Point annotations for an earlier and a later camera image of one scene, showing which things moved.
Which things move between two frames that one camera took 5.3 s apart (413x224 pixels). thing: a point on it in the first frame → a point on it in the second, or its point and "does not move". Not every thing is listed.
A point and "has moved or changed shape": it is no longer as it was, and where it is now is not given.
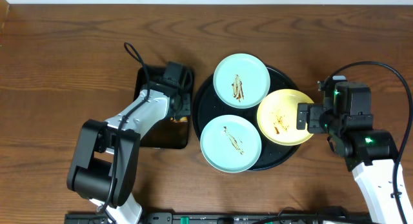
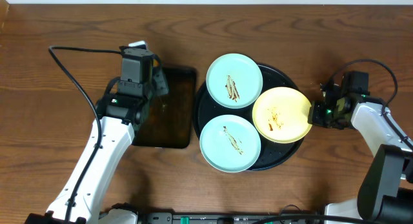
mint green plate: (230, 143) does not move
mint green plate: (241, 81) has moved or changed shape
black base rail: (226, 218) does not move
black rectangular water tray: (173, 133) does not move
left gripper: (184, 104) → (160, 81)
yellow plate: (277, 117) does not move
